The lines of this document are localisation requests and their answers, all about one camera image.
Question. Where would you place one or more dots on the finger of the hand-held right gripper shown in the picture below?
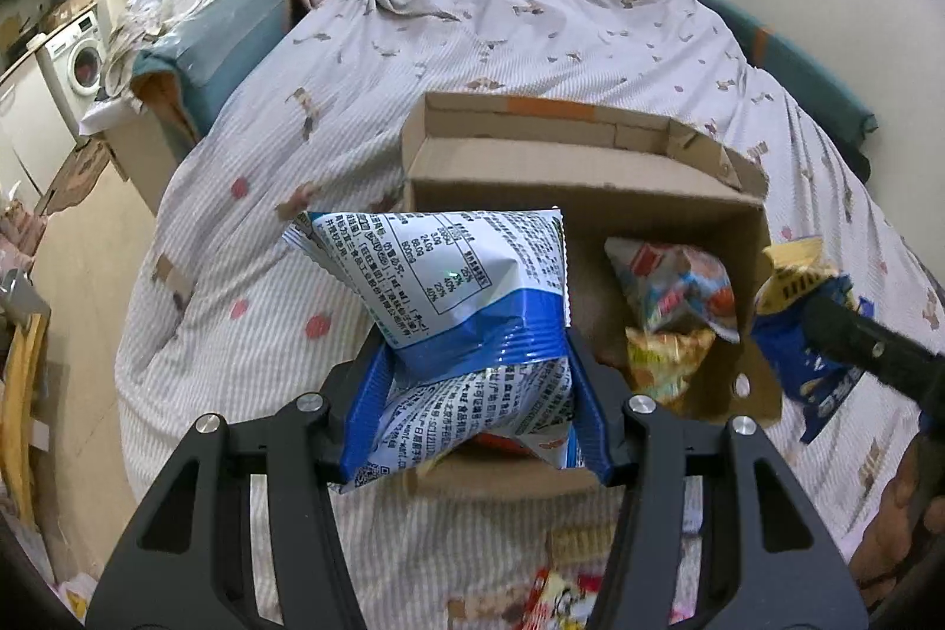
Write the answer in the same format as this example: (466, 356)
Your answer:
(871, 349)

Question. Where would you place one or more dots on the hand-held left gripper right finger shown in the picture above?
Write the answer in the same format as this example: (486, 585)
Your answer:
(594, 412)

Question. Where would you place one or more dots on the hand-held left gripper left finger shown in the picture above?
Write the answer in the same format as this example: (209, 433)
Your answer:
(365, 405)

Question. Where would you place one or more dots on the blue yellow snack packet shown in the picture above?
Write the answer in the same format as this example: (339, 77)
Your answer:
(797, 342)

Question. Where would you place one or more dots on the orange yellow snack packet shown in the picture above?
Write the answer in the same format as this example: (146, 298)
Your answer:
(668, 364)

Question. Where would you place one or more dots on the white blue snack packet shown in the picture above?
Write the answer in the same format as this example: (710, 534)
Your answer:
(435, 290)

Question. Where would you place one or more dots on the colourful cartoon snack packet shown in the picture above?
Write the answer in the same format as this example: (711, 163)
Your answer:
(672, 290)

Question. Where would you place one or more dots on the pile of snack packets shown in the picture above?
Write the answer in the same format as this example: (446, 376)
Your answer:
(561, 600)

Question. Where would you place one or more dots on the brown cardboard box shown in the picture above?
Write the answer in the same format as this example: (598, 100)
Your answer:
(531, 172)

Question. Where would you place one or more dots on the person's right hand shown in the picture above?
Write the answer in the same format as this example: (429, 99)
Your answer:
(897, 504)

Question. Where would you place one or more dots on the beige wooden cabinet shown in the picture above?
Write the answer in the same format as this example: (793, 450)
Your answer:
(148, 158)

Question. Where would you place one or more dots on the yellow wooden chair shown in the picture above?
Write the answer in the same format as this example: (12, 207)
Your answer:
(22, 379)

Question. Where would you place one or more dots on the white plastic bag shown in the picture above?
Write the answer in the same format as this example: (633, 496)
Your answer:
(74, 593)

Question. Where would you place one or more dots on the brown floor mat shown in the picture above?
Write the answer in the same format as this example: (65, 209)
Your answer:
(74, 172)

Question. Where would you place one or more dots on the white base cabinet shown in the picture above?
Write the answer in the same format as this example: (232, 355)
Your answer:
(29, 121)

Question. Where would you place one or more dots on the crumpled white plastic bags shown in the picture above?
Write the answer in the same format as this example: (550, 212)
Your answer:
(148, 17)

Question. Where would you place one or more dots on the white washing machine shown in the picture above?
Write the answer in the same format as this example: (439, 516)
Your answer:
(74, 62)

